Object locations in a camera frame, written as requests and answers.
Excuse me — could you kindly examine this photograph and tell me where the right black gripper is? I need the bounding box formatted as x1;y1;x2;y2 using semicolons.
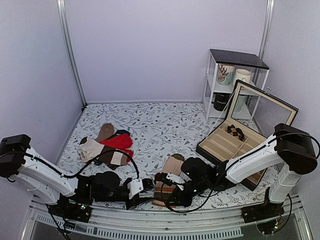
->
167;177;209;208

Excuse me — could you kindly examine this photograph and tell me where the beige striped ribbed sock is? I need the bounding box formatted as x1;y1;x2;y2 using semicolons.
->
152;153;185;207

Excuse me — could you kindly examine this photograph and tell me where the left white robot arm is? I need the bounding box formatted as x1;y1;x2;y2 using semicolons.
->
0;134;154;217

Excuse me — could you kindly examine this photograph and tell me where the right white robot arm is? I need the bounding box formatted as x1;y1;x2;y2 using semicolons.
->
165;123;320;218

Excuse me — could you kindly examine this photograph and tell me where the red sock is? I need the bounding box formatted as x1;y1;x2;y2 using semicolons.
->
93;134;133;165

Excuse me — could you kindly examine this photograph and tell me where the brown beige block sock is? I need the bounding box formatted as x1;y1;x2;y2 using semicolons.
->
79;137;130;170

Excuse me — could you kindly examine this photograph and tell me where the dark green sock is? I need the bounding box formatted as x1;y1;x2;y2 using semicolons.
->
108;129;131;139

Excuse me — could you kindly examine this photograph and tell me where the tan brown sock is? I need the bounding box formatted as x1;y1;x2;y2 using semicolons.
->
95;123;115;143

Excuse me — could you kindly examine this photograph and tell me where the floral tablecloth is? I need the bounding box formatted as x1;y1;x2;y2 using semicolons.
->
49;102;283;211

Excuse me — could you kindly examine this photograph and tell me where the brown argyle rolled sock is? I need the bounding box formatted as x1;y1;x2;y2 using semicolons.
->
226;124;244;140

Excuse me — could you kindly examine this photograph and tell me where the black mug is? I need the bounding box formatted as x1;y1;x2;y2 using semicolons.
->
213;92;231;112

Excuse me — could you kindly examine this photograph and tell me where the black compartment organizer box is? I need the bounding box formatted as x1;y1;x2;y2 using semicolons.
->
196;80;299;191

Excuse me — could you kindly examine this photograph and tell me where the pale green mug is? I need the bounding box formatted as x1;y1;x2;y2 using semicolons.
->
233;95;247;113

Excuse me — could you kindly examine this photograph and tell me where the floral pattern mug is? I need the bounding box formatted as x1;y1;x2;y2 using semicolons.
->
217;63;235;86

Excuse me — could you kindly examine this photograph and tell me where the cream white mug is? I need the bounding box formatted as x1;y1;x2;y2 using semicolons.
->
232;68;252;85

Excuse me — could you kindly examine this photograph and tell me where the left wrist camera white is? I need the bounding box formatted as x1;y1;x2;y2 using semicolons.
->
127;179;144;200

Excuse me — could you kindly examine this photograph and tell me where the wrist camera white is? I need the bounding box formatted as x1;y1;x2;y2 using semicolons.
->
127;179;144;200
158;172;185;186

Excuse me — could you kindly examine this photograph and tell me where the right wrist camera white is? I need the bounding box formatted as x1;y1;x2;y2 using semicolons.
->
158;172;185;186

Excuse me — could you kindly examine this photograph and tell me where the aluminium front rail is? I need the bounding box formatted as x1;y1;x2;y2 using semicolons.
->
21;195;314;240

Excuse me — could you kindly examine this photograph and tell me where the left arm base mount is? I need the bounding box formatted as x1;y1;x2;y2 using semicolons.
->
49;195;92;223

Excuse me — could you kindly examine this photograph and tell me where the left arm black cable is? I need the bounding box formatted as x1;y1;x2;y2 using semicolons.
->
0;148;141;182

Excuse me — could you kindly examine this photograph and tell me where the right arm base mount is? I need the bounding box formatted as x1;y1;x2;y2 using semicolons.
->
241;187;293;236

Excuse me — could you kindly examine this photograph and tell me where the white frame glass shelf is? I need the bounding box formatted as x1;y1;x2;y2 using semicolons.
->
202;49;270;119

